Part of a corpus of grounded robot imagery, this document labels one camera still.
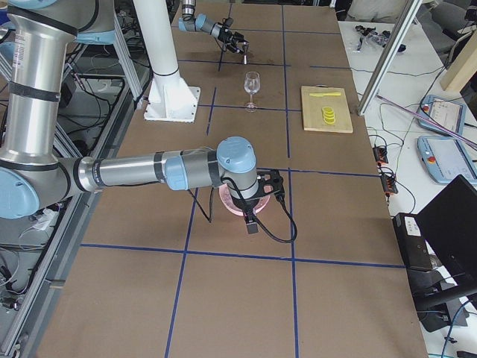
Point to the steel double jigger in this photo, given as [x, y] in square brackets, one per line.
[245, 56]

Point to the orange black power strip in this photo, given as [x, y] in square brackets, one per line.
[387, 175]

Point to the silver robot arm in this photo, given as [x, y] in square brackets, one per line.
[189, 22]
[33, 178]

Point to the pink bowl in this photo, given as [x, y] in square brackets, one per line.
[227, 201]

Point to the purple rod tool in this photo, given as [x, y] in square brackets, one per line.
[429, 121]

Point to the far teach pendant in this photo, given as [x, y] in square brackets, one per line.
[450, 114]

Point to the aluminium frame post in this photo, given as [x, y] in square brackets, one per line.
[389, 52]

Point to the clear wine glass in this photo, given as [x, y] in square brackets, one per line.
[251, 87]

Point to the black box device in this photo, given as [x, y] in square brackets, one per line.
[412, 245]

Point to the teach pendant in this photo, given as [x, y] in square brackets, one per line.
[445, 158]
[450, 114]

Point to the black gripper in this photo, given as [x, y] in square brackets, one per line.
[226, 34]
[244, 204]

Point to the bamboo cutting board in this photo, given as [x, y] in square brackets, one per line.
[313, 115]

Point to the near teach pendant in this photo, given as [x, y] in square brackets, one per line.
[445, 158]

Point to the black monitor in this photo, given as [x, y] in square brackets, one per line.
[448, 224]

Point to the white pedestal column base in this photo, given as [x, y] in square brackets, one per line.
[170, 98]

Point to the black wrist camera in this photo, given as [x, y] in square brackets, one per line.
[227, 22]
[252, 227]

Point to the yellow plastic knife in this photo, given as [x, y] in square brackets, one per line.
[324, 94]

